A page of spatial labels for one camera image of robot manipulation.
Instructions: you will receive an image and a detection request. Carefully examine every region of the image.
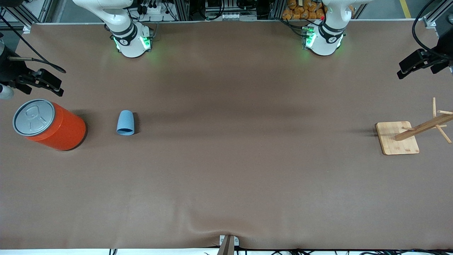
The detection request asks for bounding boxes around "black electronics rack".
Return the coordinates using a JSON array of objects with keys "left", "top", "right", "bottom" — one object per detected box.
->
[{"left": 203, "top": 0, "right": 259, "bottom": 21}]

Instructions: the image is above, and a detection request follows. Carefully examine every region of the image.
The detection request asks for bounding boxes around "pile of orange objects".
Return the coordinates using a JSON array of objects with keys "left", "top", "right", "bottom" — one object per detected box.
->
[{"left": 282, "top": 0, "right": 328, "bottom": 20}]

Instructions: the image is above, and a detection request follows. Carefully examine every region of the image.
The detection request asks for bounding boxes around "blue plastic cup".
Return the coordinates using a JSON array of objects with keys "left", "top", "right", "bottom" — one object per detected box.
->
[{"left": 116, "top": 110, "right": 135, "bottom": 136}]

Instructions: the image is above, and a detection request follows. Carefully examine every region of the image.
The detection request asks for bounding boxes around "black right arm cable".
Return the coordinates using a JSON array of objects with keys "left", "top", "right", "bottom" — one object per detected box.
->
[{"left": 0, "top": 14, "right": 67, "bottom": 74}]

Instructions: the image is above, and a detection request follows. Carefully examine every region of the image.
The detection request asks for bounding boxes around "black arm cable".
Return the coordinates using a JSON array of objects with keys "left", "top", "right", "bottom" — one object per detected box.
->
[
  {"left": 412, "top": 0, "right": 447, "bottom": 51},
  {"left": 0, "top": 14, "right": 67, "bottom": 74}
]

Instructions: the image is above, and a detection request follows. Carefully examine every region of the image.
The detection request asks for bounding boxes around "aluminium frame profile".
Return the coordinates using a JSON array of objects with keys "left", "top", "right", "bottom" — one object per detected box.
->
[
  {"left": 423, "top": 0, "right": 453, "bottom": 29},
  {"left": 0, "top": 0, "right": 53, "bottom": 27}
]

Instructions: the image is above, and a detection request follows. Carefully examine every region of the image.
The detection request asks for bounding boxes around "orange canister grey lid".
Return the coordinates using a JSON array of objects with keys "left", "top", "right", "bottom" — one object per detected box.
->
[{"left": 13, "top": 99, "right": 87, "bottom": 152}]

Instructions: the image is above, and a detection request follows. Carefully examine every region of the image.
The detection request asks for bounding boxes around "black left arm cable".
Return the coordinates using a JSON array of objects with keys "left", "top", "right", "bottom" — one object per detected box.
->
[{"left": 412, "top": 0, "right": 447, "bottom": 51}]

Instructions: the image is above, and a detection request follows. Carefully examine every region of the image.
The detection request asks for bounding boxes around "wooden cup rack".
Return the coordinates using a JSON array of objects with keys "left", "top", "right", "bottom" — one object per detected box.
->
[{"left": 375, "top": 97, "right": 453, "bottom": 155}]

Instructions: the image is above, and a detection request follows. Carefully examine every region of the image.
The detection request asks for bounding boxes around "grey bracket with pole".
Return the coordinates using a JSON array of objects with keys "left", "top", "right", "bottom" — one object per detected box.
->
[{"left": 219, "top": 234, "right": 240, "bottom": 255}]

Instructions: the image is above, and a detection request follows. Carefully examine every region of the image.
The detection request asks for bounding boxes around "white power strip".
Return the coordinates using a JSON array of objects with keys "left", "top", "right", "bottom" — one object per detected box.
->
[{"left": 140, "top": 0, "right": 167, "bottom": 15}]

